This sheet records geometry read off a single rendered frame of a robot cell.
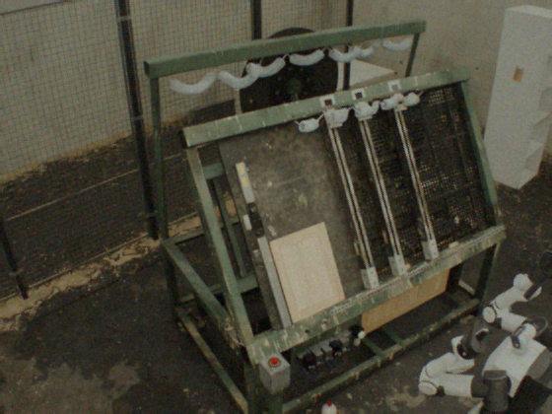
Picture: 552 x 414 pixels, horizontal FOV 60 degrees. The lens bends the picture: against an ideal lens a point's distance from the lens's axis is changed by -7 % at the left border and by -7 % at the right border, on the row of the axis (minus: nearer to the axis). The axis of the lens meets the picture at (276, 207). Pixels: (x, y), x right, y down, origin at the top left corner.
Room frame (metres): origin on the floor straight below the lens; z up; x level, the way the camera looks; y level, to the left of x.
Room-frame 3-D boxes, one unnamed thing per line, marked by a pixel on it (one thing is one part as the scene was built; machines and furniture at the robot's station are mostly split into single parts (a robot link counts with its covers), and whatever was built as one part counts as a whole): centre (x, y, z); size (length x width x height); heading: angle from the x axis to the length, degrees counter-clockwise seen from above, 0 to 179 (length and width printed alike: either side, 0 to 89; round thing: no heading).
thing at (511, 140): (5.51, -2.96, 1.03); 0.61 x 0.58 x 2.05; 131
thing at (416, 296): (2.84, -0.97, 0.53); 0.90 x 0.02 x 0.55; 121
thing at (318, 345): (2.07, -0.32, 0.69); 0.50 x 0.14 x 0.24; 121
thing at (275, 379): (1.78, 0.02, 0.84); 0.12 x 0.12 x 0.18; 31
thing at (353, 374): (3.05, -0.43, 0.41); 2.20 x 1.38 x 0.83; 121
